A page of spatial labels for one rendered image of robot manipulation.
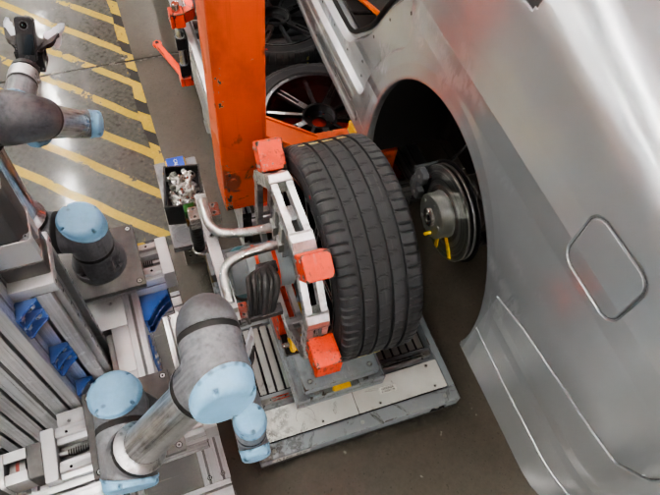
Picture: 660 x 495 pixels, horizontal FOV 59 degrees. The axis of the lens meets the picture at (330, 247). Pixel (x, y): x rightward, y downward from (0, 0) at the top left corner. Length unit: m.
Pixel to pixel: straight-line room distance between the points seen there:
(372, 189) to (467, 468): 1.36
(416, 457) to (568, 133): 1.60
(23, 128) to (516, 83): 1.01
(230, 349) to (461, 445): 1.62
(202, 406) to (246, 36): 1.05
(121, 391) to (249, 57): 0.96
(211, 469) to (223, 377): 1.18
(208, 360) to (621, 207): 0.75
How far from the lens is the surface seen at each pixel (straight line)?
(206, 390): 1.02
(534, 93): 1.26
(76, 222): 1.67
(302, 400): 2.30
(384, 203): 1.50
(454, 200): 1.84
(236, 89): 1.83
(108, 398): 1.42
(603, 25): 1.19
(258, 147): 1.66
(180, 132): 3.27
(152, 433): 1.23
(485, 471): 2.53
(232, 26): 1.69
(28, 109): 1.39
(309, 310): 1.52
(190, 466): 2.21
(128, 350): 1.81
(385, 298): 1.52
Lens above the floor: 2.35
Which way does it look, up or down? 57 degrees down
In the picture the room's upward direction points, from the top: 9 degrees clockwise
